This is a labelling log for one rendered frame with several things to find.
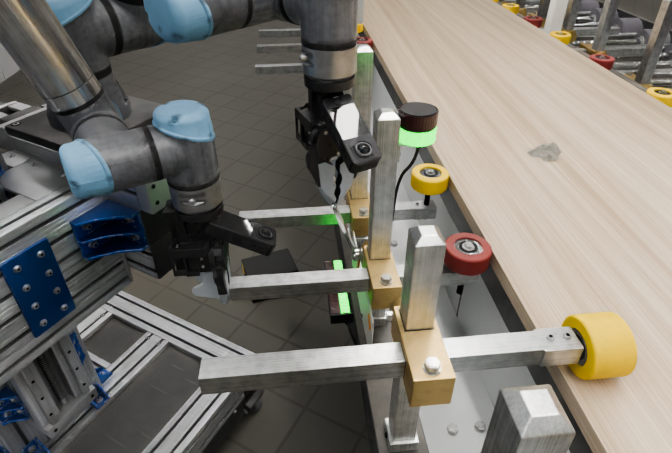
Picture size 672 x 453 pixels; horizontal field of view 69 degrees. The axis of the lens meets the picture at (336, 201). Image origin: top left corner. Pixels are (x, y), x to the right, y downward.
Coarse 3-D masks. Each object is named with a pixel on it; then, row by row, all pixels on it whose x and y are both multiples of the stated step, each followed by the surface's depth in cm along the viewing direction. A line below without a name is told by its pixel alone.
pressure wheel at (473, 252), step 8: (448, 240) 86; (456, 240) 86; (464, 240) 86; (472, 240) 86; (480, 240) 86; (448, 248) 84; (456, 248) 84; (464, 248) 84; (472, 248) 84; (480, 248) 84; (488, 248) 84; (448, 256) 84; (456, 256) 82; (464, 256) 82; (472, 256) 82; (480, 256) 82; (488, 256) 82; (448, 264) 84; (456, 264) 83; (464, 264) 82; (472, 264) 82; (480, 264) 82; (488, 264) 84; (456, 272) 84; (464, 272) 83; (472, 272) 82; (480, 272) 83
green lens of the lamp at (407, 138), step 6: (402, 132) 74; (408, 132) 73; (426, 132) 73; (432, 132) 73; (402, 138) 74; (408, 138) 73; (414, 138) 73; (420, 138) 73; (426, 138) 73; (432, 138) 74; (408, 144) 74; (414, 144) 74; (420, 144) 73; (426, 144) 74
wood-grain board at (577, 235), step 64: (384, 0) 246; (448, 0) 246; (384, 64) 168; (448, 64) 165; (512, 64) 165; (576, 64) 165; (448, 128) 124; (512, 128) 124; (576, 128) 124; (640, 128) 124; (512, 192) 100; (576, 192) 100; (640, 192) 100; (512, 256) 83; (576, 256) 83; (640, 256) 83; (640, 320) 71; (576, 384) 62; (640, 384) 62; (640, 448) 56
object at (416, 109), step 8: (408, 104) 75; (416, 104) 75; (424, 104) 75; (408, 112) 72; (416, 112) 72; (424, 112) 72; (432, 112) 72; (400, 144) 75; (400, 152) 76; (416, 152) 77; (408, 168) 79; (400, 176) 80
